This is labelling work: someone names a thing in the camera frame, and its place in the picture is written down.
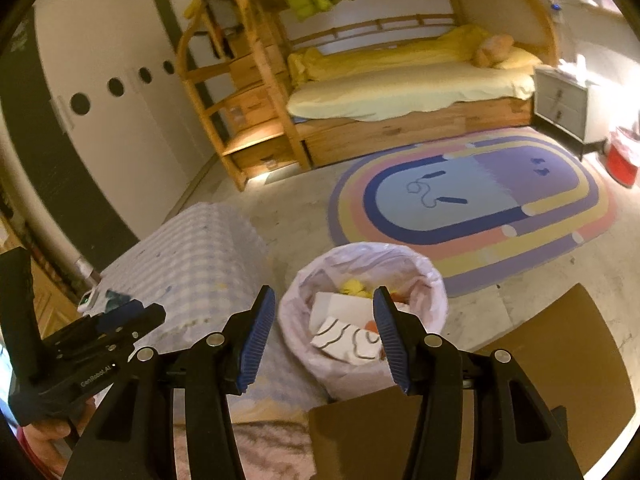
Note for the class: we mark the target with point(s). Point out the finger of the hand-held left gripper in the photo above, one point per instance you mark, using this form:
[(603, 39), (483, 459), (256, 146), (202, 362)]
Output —
[(145, 317)]

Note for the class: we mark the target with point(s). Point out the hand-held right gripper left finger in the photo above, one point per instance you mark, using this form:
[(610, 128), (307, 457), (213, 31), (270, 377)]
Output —
[(255, 340)]

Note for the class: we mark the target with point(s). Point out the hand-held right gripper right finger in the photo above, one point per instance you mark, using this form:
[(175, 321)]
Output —
[(390, 340)]

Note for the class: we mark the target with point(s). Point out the waste bin with pink bag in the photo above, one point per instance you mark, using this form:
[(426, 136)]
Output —
[(305, 360)]

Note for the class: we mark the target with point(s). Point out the person's left hand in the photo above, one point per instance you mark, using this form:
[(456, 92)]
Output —
[(45, 437)]

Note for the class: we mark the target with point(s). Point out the white wavy-striped packet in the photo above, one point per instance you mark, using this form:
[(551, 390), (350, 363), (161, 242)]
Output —
[(345, 342)]

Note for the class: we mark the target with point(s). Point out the white paper sheet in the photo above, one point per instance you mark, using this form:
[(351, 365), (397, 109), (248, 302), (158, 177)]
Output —
[(345, 310)]

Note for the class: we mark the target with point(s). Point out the rainbow oval rug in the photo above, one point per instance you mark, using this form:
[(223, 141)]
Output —
[(475, 195)]

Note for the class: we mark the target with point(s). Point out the white wardrobe with round holes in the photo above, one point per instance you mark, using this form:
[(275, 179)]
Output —
[(125, 135)]

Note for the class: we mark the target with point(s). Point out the yellow bedding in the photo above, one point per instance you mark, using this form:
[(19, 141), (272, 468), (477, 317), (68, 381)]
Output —
[(400, 90)]

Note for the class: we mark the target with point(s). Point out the red bin with bag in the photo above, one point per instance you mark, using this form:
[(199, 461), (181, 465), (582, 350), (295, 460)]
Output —
[(620, 165)]

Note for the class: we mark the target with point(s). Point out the white nightstand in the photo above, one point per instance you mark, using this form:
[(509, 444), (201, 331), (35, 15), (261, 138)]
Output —
[(560, 100)]

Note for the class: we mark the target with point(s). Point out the tan plush pillow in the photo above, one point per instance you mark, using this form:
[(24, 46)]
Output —
[(492, 50)]

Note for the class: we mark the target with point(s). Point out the wooden bunk bed frame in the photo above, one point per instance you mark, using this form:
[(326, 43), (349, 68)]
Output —
[(400, 127)]

